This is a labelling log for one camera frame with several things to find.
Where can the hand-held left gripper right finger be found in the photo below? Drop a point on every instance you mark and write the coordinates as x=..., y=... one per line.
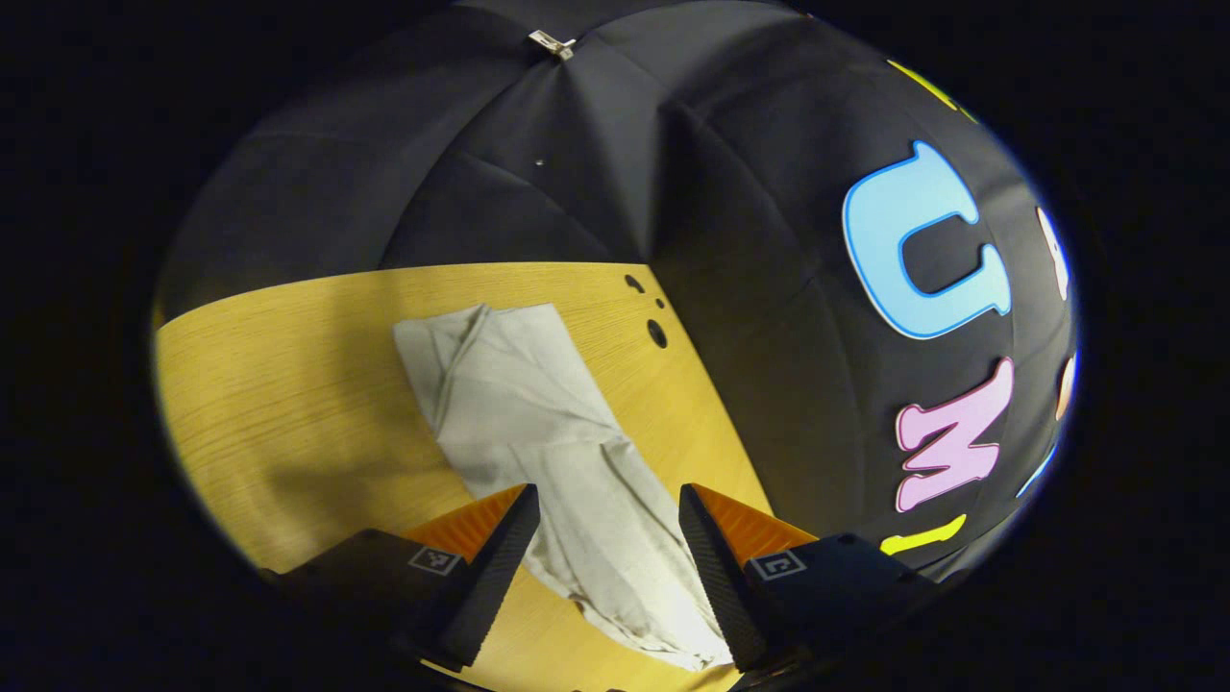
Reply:
x=716, y=577

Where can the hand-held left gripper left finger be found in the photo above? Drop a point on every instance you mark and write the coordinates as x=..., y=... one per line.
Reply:
x=495, y=577

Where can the white jeans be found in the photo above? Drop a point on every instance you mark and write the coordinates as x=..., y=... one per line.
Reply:
x=538, y=413

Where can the black backdrop cloth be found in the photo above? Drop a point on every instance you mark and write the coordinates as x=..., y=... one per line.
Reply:
x=750, y=192

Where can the silver metal clip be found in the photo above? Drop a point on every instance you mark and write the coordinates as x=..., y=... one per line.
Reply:
x=551, y=43

